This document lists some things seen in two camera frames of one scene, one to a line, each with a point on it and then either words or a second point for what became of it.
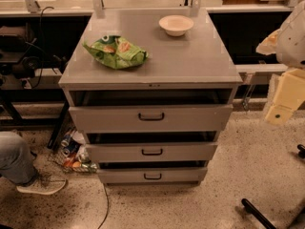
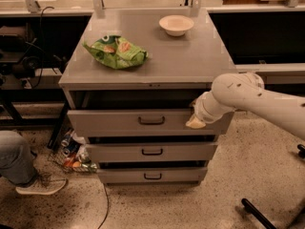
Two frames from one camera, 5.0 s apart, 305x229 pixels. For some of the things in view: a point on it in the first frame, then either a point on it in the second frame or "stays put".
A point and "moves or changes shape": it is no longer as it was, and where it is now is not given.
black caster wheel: [301, 149] stays put
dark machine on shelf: [19, 53] stays put
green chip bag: [114, 52] stays put
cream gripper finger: [289, 93] -> [194, 122]
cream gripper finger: [268, 46] -> [193, 104]
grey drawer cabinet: [151, 90] stays put
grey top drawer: [151, 118] moves or changes shape
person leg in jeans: [16, 159] stays put
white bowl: [175, 25] stays put
